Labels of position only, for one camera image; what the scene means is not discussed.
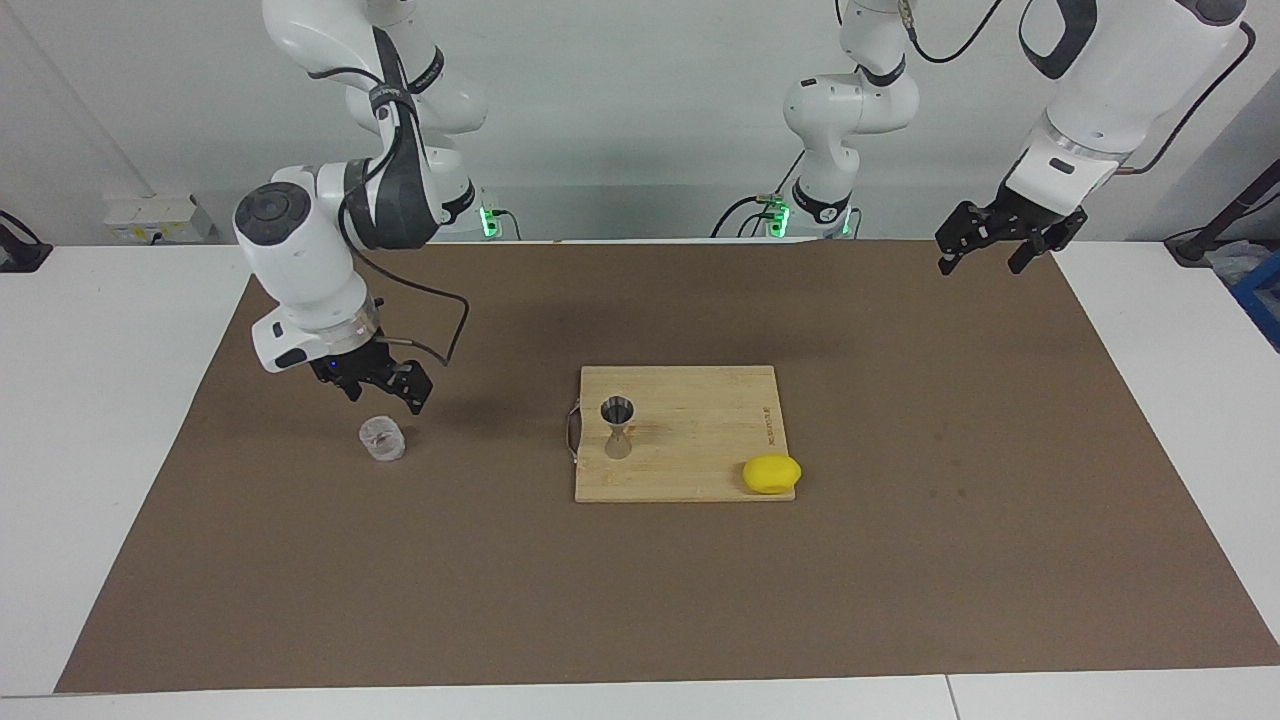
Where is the black clamp mount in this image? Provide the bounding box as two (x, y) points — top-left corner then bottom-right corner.
(0, 210), (53, 273)

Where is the black stand leg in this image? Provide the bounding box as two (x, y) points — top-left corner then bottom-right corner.
(1165, 160), (1280, 266)

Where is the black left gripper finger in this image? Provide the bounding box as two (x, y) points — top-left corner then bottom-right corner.
(935, 198), (1001, 276)
(1008, 208), (1089, 276)

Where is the black base cable bundle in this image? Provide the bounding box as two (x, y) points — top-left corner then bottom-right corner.
(710, 150), (806, 239)

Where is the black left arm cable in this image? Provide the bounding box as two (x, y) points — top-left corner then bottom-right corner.
(900, 0), (1257, 173)

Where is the steel jigger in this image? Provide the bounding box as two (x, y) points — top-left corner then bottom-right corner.
(599, 396), (637, 461)

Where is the brown table mat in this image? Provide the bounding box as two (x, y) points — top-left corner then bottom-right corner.
(55, 238), (1280, 694)

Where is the wooden cutting board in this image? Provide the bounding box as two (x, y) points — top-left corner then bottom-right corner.
(565, 365), (798, 504)

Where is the crumpled clear plastic bag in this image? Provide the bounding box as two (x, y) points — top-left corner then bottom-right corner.
(1205, 240), (1263, 286)

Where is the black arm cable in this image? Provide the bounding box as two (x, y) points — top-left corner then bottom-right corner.
(305, 25), (471, 368)
(900, 0), (1257, 173)

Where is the clear glass cup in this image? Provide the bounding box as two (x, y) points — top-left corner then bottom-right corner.
(359, 417), (406, 463)

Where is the yellow lemon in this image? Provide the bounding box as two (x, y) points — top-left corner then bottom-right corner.
(742, 453), (803, 496)

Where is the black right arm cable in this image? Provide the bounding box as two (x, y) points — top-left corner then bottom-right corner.
(305, 25), (471, 368)

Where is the blue box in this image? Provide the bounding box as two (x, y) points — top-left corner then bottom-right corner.
(1230, 250), (1280, 351)

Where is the white wall socket strip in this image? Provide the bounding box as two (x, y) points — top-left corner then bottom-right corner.
(103, 193), (213, 246)

